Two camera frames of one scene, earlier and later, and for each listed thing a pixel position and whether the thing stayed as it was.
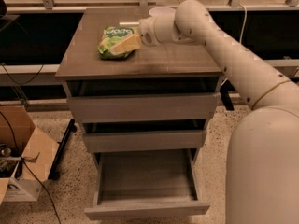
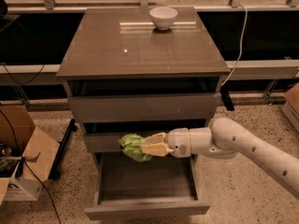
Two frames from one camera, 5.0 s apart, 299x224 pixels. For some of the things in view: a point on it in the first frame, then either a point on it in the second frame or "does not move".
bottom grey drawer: x=134 y=184 does not move
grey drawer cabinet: x=137 y=101 does not move
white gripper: x=147 y=32 → x=177 y=142
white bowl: x=163 y=12 does not move
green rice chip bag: x=113 y=36 → x=131 y=147
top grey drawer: x=147 y=107 does not move
